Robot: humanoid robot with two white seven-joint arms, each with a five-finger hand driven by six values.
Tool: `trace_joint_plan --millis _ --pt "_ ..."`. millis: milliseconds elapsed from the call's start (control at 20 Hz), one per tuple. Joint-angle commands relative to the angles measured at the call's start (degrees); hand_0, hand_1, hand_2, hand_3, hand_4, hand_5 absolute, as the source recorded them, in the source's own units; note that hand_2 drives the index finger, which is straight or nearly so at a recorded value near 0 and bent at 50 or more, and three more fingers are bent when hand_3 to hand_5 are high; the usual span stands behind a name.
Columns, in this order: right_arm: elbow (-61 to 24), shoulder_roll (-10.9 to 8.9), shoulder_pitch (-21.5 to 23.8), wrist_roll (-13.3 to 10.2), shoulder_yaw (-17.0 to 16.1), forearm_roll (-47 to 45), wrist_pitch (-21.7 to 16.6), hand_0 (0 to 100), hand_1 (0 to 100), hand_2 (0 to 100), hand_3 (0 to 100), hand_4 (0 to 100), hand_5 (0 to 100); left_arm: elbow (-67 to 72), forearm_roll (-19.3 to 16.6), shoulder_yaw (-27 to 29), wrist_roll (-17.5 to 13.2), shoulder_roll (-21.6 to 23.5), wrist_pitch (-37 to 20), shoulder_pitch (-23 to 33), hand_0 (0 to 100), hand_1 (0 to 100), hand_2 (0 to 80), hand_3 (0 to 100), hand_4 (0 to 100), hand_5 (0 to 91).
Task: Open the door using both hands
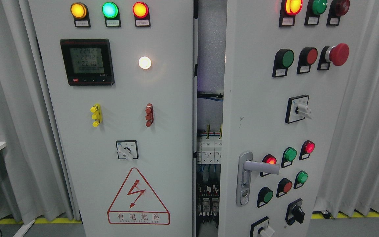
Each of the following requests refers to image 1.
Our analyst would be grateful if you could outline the grey cabinet door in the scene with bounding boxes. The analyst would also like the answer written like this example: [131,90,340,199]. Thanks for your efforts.
[219,0,365,237]
[29,0,194,237]

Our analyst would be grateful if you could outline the red indicator lamp left door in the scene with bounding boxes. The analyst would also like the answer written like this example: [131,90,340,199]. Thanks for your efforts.
[133,1,149,18]

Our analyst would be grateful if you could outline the green indicator lamp left door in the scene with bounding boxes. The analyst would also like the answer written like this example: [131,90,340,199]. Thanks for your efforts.
[102,2,119,18]

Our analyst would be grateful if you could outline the yellow indicator lamp left door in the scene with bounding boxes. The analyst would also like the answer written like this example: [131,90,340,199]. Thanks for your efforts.
[70,2,88,19]

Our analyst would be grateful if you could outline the white socket breaker row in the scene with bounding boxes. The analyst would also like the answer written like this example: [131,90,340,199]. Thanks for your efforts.
[196,136,222,165]

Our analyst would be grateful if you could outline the red terminal connector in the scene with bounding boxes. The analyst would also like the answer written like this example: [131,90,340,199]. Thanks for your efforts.
[145,103,154,127]

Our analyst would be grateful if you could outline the white glowing indicator lamp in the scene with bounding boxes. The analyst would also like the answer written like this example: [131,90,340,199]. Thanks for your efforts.
[138,56,152,69]

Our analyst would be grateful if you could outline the lower relay and breaker row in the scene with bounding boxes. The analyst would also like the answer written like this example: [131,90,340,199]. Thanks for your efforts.
[196,177,220,228]

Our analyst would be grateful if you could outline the yellow terminal connector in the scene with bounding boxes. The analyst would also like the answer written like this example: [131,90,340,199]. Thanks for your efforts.
[90,103,103,127]

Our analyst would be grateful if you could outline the red electric danger warning sticker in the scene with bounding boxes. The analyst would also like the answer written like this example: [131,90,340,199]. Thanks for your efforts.
[107,168,170,225]

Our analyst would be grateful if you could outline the black digital power meter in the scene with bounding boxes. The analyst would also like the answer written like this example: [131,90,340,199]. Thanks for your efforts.
[60,39,115,86]

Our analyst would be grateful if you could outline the red mushroom emergency stop button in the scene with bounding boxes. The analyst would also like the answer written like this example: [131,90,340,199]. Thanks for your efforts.
[325,43,349,66]

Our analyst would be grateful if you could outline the grey curtain left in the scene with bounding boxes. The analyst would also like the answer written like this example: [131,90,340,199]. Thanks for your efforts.
[0,0,80,224]

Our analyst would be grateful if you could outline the grey curtain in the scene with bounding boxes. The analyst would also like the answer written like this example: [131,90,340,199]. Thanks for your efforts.
[0,0,80,224]
[314,0,379,217]

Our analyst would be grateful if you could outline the grey curtain right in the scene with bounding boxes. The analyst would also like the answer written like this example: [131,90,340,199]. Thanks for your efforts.
[314,0,379,217]

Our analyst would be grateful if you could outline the left door rotary switch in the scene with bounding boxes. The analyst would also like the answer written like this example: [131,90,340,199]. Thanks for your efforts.
[115,141,139,161]

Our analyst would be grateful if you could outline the silver door lever handle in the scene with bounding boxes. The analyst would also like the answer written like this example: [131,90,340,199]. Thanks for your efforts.
[236,150,280,206]

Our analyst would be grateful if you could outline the upper right rotary switch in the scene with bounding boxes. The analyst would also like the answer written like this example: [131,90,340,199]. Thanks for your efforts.
[285,94,312,123]

